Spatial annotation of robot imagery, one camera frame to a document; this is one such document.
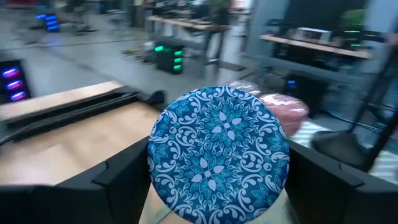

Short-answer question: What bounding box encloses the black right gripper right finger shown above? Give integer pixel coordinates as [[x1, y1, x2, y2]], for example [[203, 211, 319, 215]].
[[283, 139, 398, 224]]

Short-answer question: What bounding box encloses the maroon patterned round coaster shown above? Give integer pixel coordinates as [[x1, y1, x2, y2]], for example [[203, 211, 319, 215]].
[[257, 92, 310, 138]]

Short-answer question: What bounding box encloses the computer with blue lights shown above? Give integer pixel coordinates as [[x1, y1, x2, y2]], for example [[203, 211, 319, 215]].
[[35, 12, 60, 33]]

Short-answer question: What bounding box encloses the wooden workbench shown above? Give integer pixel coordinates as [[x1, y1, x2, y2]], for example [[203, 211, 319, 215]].
[[147, 15, 231, 66], [259, 32, 373, 60]]

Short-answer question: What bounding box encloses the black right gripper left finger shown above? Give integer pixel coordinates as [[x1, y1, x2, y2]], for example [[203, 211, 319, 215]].
[[0, 136, 154, 224]]

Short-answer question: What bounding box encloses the black metal candlestick holder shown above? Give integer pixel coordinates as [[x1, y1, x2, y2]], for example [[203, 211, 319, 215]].
[[310, 43, 398, 170]]

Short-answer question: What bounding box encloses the dark blue floral coaster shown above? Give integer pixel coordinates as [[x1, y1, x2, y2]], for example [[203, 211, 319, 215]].
[[147, 85, 290, 224]]

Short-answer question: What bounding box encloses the computer with green lights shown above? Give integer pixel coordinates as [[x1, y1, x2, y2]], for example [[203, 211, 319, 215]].
[[154, 39, 185, 75]]

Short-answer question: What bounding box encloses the computer with purple lights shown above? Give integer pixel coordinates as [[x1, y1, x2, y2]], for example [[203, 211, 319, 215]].
[[0, 58, 32, 105]]

